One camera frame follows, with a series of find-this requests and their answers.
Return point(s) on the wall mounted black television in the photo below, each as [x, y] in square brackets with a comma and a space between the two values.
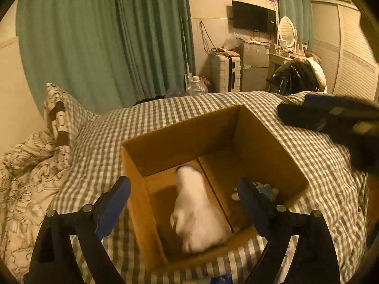
[252, 17]

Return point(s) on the white suitcase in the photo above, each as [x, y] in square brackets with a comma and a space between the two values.
[225, 73]

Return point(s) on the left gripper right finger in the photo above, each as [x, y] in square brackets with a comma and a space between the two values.
[314, 258]

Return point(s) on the green curtain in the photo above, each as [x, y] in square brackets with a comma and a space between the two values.
[108, 54]
[299, 12]

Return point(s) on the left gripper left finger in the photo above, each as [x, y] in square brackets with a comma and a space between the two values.
[53, 258]

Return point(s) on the small grey refrigerator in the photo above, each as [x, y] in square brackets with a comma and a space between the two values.
[254, 67]

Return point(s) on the small blue white item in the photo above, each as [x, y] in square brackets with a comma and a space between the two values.
[265, 189]

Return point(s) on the white dressing table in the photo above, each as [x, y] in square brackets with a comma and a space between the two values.
[277, 60]

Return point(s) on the floral checkered pillow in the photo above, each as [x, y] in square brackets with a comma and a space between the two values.
[64, 115]

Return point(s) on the clear plastic water jug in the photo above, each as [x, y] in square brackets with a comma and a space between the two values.
[196, 86]

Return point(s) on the oval white vanity mirror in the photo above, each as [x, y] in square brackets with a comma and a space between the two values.
[287, 32]

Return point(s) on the white louvered wardrobe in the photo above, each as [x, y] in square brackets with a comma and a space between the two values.
[346, 56]

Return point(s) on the black jacket pile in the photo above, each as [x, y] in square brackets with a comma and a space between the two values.
[297, 77]

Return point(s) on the grey checkered bed cover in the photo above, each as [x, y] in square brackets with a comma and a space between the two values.
[95, 151]

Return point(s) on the floral patterned duvet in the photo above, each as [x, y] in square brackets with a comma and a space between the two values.
[32, 173]

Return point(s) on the white plush item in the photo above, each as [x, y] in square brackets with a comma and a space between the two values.
[195, 219]

